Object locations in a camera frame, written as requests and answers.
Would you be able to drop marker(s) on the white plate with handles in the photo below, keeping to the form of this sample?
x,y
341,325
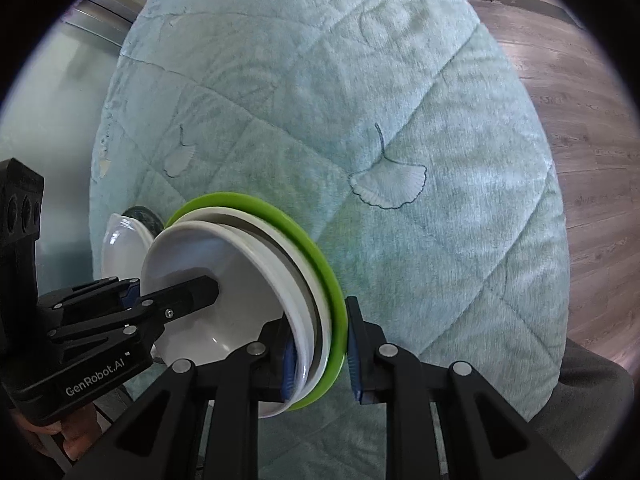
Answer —
x,y
125,244

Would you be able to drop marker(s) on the green plastic bowl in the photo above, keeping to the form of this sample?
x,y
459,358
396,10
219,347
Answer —
x,y
309,264

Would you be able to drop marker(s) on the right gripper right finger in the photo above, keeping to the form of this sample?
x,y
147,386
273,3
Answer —
x,y
442,422

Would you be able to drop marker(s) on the blue patterned plate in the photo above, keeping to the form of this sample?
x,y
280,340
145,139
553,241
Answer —
x,y
147,217

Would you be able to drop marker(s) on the grey chair seat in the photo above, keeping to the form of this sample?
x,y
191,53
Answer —
x,y
587,407

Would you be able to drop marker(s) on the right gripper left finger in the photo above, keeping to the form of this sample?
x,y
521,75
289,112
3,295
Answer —
x,y
198,421

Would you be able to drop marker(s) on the left hand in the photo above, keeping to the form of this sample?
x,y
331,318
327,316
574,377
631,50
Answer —
x,y
80,431

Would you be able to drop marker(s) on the light blue quilted tablecloth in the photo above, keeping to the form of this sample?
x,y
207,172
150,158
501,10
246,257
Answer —
x,y
396,133

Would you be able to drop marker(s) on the white ceramic bowl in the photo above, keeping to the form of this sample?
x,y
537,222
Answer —
x,y
215,294
270,409

